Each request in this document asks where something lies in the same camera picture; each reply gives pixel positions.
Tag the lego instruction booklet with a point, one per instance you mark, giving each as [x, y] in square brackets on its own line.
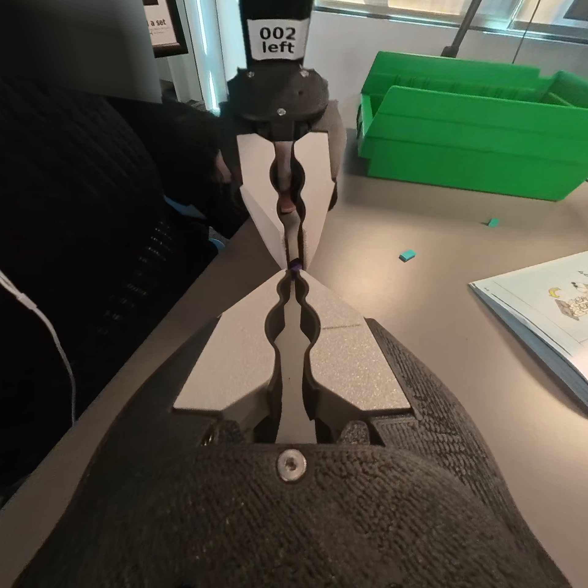
[528, 312]

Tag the dark tripod pole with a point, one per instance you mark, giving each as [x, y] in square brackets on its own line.
[461, 32]

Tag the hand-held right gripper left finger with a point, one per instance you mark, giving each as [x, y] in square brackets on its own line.
[229, 363]

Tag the small purple lego piece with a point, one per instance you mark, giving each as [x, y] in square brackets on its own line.
[295, 265]

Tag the blue cloth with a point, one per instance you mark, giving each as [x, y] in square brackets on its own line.
[197, 220]

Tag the person's left hand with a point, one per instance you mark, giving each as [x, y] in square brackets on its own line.
[223, 167]

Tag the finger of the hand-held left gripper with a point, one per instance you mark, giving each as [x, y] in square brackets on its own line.
[255, 183]
[319, 183]

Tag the window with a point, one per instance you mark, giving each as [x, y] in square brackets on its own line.
[413, 5]

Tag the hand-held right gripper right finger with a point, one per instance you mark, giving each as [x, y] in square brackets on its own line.
[353, 363]

